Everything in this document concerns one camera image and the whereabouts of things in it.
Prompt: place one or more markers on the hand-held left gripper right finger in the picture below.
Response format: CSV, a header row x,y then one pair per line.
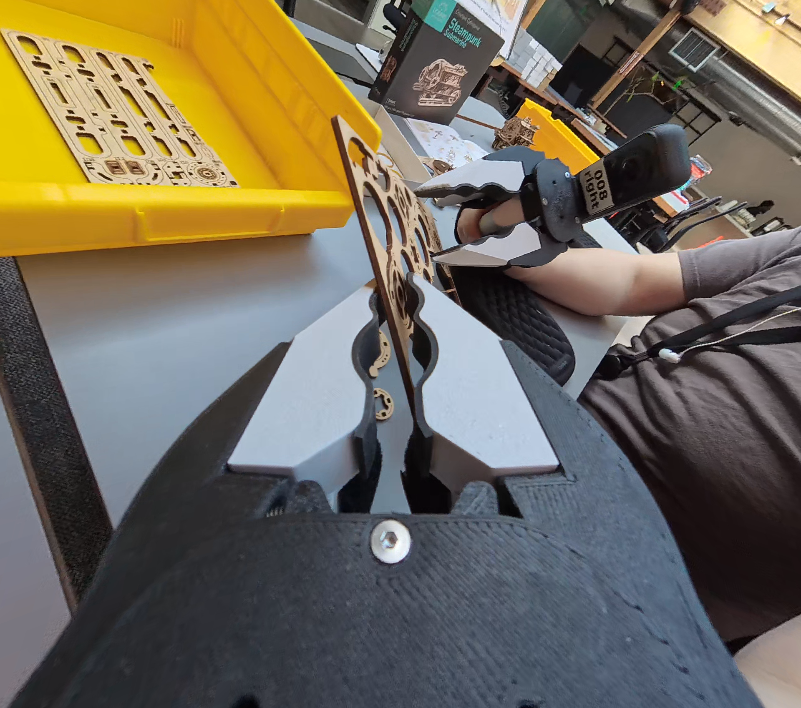
x,y
475,408

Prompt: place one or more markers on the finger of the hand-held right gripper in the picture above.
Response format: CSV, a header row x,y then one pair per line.
x,y
500,248
482,179

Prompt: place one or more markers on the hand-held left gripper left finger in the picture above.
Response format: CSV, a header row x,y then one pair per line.
x,y
300,408

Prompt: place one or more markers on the wooden laser-cut parts sheet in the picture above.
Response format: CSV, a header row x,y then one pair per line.
x,y
403,333

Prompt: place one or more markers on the person's right forearm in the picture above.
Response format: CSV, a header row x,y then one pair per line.
x,y
613,282

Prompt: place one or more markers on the assembled wooden model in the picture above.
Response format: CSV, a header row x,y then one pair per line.
x,y
514,134

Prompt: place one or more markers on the dark model kit box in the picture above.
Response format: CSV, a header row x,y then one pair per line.
x,y
432,57

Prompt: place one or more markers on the pale wooden parts sheet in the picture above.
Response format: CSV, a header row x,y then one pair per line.
x,y
81,126

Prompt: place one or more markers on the person's right hand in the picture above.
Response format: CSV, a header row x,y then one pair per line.
x,y
479,223

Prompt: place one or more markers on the instruction booklet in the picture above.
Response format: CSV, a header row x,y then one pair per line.
x,y
438,139

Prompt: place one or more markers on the small yellow plastic bin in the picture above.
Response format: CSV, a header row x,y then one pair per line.
x,y
557,139

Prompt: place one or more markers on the black mesh wrist rest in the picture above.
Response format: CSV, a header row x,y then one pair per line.
x,y
519,326

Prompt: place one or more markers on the white cardboard box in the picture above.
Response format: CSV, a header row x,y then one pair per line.
x,y
400,139

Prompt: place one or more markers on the small wooden horseshoe piece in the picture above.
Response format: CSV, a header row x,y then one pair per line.
x,y
379,356

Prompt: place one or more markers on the stack of white boxes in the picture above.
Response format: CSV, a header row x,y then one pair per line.
x,y
535,57

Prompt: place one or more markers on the person's grey shirt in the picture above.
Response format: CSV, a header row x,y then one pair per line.
x,y
688,439

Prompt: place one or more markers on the wall air vent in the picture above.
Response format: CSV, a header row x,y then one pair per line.
x,y
693,49

